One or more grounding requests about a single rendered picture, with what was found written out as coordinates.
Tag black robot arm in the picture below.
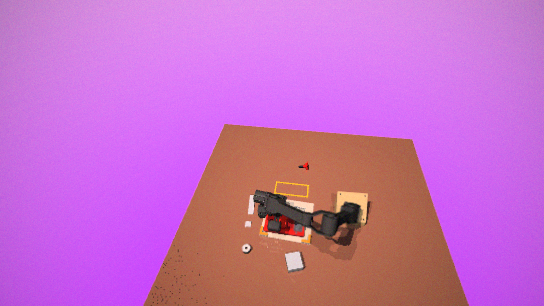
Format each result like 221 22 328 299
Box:
253 190 362 237

